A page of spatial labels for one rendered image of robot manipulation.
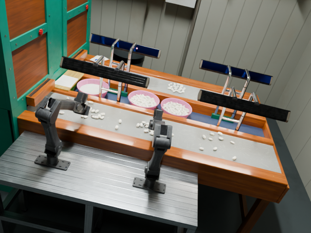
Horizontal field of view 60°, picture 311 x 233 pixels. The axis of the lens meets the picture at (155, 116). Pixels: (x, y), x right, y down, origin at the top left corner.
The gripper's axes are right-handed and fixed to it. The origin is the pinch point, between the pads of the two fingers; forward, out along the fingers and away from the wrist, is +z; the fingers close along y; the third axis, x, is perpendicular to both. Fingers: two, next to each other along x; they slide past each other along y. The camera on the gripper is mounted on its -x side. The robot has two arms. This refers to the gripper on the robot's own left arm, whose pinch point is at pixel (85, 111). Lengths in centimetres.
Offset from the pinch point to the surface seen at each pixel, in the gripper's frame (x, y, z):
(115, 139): 13.7, -27.1, -8.4
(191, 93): -45, -74, 65
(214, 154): 7, -94, 3
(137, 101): -20, -30, 35
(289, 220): 48, -189, 70
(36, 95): -2.1, 34.3, -4.4
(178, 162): 19, -71, -7
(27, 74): -13.5, 40.9, -11.5
